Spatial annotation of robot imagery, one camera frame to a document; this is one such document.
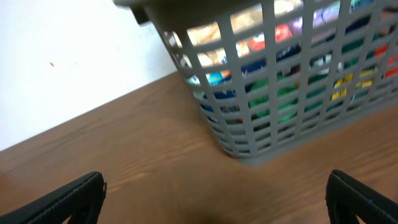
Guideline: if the green Nescafe coffee bag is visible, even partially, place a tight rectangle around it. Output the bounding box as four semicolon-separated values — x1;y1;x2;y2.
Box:
247;0;379;124

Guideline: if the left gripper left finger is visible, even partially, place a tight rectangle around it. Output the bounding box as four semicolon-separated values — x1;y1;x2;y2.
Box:
1;171;107;224

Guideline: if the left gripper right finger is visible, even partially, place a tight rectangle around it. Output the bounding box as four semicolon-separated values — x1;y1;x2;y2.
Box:
325;169;397;224

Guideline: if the Kleenex tissue multipack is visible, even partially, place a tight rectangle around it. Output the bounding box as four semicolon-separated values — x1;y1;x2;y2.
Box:
186;1;371;124

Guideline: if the grey plastic basket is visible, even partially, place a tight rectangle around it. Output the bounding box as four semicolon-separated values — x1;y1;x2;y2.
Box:
116;0;397;164

